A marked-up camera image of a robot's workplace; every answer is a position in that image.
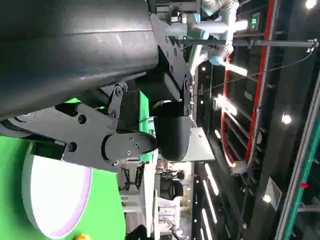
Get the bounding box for red ceiling pipe loop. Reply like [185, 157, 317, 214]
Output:
[221, 0, 276, 169]

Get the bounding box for black office chair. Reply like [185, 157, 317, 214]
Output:
[159, 179, 185, 201]

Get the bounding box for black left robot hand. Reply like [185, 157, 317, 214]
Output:
[0, 0, 195, 174]

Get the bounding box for green table cloth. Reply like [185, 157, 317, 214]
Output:
[0, 91, 161, 240]

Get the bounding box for grey table panel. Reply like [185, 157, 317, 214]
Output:
[185, 126, 216, 161]

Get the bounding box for lilac plate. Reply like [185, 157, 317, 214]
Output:
[21, 153, 92, 240]

